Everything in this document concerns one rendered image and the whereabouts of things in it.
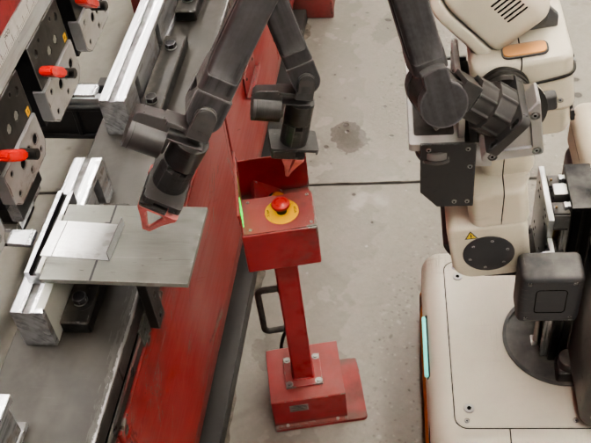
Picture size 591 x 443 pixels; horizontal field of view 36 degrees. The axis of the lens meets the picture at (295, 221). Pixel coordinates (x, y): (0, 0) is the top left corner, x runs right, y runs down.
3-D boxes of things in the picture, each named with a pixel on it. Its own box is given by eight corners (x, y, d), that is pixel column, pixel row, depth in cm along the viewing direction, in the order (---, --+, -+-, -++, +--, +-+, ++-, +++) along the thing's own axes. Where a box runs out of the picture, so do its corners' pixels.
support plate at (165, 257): (188, 287, 153) (187, 284, 152) (40, 282, 157) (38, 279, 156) (208, 210, 165) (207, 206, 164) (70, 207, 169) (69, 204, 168)
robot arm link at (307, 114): (317, 105, 182) (314, 88, 186) (282, 104, 181) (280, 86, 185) (311, 132, 187) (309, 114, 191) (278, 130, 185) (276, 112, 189)
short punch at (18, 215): (27, 229, 153) (9, 190, 146) (16, 229, 153) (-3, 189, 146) (46, 188, 160) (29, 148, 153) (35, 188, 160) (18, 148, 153)
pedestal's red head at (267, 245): (322, 262, 197) (315, 205, 184) (248, 272, 197) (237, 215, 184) (310, 199, 211) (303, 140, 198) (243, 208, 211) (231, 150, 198)
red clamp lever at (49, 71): (53, 64, 144) (77, 68, 153) (28, 64, 144) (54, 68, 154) (54, 76, 144) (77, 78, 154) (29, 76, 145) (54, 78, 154)
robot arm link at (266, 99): (317, 76, 177) (310, 61, 185) (259, 71, 176) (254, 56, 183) (309, 132, 183) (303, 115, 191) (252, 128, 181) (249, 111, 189)
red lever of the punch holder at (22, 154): (10, 150, 130) (40, 148, 140) (-16, 149, 131) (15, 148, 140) (11, 163, 130) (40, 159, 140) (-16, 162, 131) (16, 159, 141)
